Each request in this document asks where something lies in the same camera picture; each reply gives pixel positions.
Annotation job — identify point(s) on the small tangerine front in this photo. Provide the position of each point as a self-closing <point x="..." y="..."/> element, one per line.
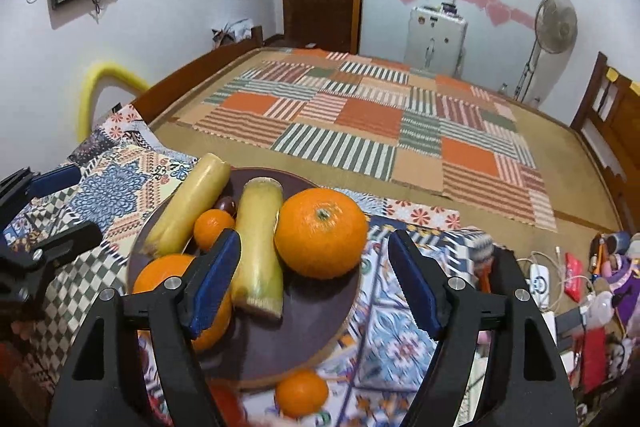
<point x="209" y="226"/>

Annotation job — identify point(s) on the white plastic bottle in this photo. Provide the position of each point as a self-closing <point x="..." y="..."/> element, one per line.
<point x="600" y="310"/>

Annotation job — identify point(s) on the red box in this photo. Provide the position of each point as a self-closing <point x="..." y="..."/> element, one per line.
<point x="593" y="359"/>

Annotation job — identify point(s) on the clothes pile on footboard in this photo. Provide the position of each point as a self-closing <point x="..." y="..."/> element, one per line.
<point x="233" y="32"/>

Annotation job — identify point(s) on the striped patchwork bed mat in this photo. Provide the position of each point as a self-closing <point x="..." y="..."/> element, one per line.
<point x="382" y="120"/>

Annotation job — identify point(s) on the long yellow sugarcane piece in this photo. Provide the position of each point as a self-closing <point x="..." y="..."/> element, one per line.
<point x="196" y="194"/>

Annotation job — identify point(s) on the yellow foam tube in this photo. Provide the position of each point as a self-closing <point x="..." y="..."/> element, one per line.
<point x="97" y="77"/>

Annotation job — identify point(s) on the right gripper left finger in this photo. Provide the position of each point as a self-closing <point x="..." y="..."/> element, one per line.
<point x="102" y="383"/>

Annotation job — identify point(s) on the large orange with sticker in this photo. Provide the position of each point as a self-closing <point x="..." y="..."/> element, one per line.
<point x="321" y="233"/>

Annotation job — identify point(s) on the wooden bed footboard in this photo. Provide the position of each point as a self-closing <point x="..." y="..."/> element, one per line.
<point x="162" y="95"/>

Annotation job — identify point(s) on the white standing fan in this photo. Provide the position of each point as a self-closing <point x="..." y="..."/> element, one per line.
<point x="556" y="29"/>

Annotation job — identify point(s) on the white charger with cable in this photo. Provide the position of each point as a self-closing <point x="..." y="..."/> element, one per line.
<point x="551" y="281"/>

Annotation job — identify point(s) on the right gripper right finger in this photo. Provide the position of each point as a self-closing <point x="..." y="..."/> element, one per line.
<point x="525" y="383"/>

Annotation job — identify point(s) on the small tangerine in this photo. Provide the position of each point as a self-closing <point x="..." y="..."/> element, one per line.
<point x="209" y="226"/>
<point x="301" y="394"/>

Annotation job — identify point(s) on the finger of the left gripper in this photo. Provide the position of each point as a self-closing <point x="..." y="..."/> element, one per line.
<point x="21" y="187"/>
<point x="25" y="277"/>

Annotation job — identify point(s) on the dark red grape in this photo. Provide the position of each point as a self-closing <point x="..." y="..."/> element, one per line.
<point x="226" y="204"/>

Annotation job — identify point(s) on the wooden bed headboard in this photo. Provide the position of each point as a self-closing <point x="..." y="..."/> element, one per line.
<point x="607" y="120"/>

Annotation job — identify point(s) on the patchwork patterned tablecloth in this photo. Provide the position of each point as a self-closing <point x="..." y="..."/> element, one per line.
<point x="373" y="369"/>

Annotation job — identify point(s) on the white box appliance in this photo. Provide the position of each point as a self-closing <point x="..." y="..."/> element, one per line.
<point x="435" y="41"/>

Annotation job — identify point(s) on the purple plush toy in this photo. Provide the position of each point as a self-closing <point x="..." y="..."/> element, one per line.
<point x="624" y="283"/>

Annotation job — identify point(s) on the short yellow sugarcane piece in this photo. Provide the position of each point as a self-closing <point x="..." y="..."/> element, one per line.
<point x="257" y="284"/>

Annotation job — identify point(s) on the red tomato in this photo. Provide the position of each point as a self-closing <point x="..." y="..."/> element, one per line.
<point x="228" y="404"/>

